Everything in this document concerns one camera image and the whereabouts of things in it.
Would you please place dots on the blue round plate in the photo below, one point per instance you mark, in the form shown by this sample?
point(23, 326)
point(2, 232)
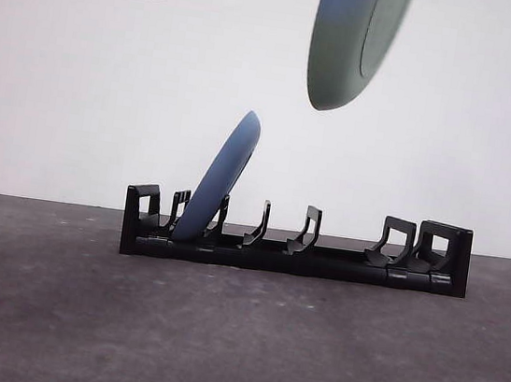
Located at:
point(219, 181)

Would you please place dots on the green round plate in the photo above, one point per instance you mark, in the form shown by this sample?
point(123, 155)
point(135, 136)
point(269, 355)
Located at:
point(338, 60)

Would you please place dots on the black plastic plate rack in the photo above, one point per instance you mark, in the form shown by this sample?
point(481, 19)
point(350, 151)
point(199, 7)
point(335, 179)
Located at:
point(321, 264)

